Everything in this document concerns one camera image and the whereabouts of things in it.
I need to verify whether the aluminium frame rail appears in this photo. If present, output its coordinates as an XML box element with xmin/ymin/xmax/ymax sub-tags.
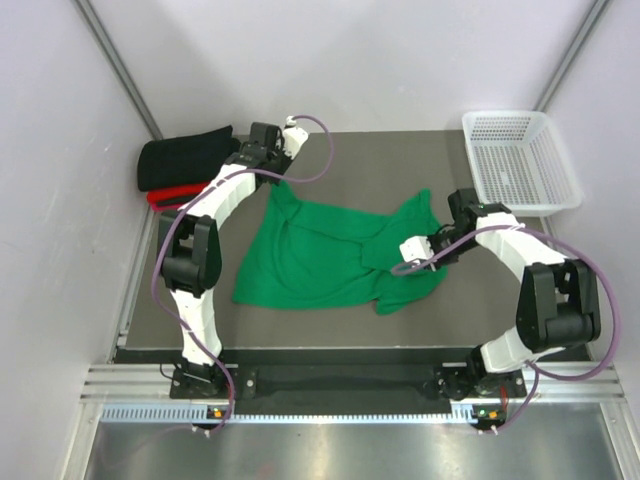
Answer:
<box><xmin>80</xmin><ymin>364</ymin><xmax>625</xmax><ymax>403</ymax></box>

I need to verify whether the folded red t-shirt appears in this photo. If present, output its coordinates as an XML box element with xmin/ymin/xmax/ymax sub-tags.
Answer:
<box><xmin>146</xmin><ymin>183</ymin><xmax>207</xmax><ymax>212</ymax></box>

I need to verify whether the white perforated plastic basket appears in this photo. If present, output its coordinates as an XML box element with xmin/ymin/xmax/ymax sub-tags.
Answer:
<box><xmin>462</xmin><ymin>110</ymin><xmax>583</xmax><ymax>218</ymax></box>

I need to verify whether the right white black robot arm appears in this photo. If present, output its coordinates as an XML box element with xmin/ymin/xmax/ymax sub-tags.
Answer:
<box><xmin>427</xmin><ymin>188</ymin><xmax>601</xmax><ymax>400</ymax></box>

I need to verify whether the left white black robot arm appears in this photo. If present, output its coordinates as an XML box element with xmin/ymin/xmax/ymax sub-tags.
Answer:
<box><xmin>158</xmin><ymin>117</ymin><xmax>308</xmax><ymax>399</ymax></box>

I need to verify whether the green t-shirt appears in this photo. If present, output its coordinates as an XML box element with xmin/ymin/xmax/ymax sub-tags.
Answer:
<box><xmin>232</xmin><ymin>183</ymin><xmax>447</xmax><ymax>315</ymax></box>

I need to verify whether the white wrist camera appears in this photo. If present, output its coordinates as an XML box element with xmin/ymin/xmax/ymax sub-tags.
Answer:
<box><xmin>399</xmin><ymin>236</ymin><xmax>435</xmax><ymax>271</ymax></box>
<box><xmin>282</xmin><ymin>116</ymin><xmax>309</xmax><ymax>160</ymax></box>

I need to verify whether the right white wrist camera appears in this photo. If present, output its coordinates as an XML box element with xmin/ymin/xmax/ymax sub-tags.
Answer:
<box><xmin>399</xmin><ymin>236</ymin><xmax>435</xmax><ymax>271</ymax></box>

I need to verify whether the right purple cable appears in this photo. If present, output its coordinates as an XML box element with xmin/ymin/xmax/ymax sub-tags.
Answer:
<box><xmin>390</xmin><ymin>224</ymin><xmax>622</xmax><ymax>434</ymax></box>

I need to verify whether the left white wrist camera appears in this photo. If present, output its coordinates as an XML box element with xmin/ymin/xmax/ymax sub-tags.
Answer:
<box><xmin>282</xmin><ymin>116</ymin><xmax>309</xmax><ymax>160</ymax></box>

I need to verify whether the folded black t-shirt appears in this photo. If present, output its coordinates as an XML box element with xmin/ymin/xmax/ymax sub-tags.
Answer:
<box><xmin>137</xmin><ymin>125</ymin><xmax>240</xmax><ymax>192</ymax></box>

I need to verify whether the white slotted cable duct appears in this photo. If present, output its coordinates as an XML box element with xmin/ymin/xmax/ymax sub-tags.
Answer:
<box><xmin>101</xmin><ymin>399</ymin><xmax>506</xmax><ymax>425</ymax></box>

